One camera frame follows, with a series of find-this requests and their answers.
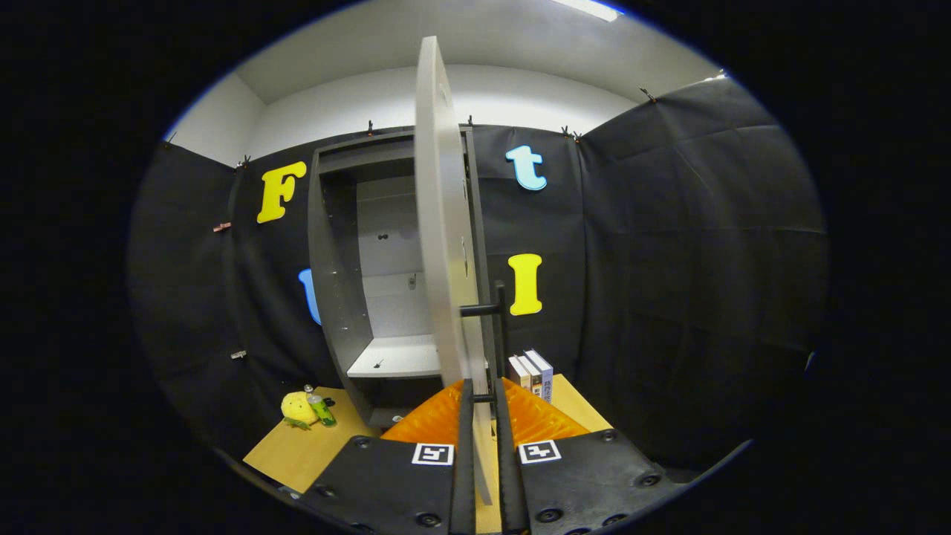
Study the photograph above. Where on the grey shoe cabinet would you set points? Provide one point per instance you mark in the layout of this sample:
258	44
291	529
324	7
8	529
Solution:
334	297

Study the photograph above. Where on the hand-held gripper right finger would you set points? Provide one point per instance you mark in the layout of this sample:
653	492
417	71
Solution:
511	475

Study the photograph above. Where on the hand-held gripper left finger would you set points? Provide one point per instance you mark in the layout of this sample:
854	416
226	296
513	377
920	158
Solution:
462	475

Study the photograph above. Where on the yellow plush toy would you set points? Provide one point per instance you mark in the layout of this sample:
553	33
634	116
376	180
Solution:
297	407

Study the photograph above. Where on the white cabinet shelf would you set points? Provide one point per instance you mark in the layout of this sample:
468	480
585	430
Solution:
401	357

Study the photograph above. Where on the long ceiling light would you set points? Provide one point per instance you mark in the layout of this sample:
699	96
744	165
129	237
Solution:
591	9

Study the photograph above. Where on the green drink bottle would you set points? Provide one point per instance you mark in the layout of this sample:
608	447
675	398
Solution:
322	411

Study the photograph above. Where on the black backdrop cloth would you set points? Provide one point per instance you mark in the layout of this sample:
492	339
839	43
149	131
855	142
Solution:
706	260

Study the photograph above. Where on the square ceiling light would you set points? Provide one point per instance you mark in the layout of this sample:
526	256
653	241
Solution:
717	75

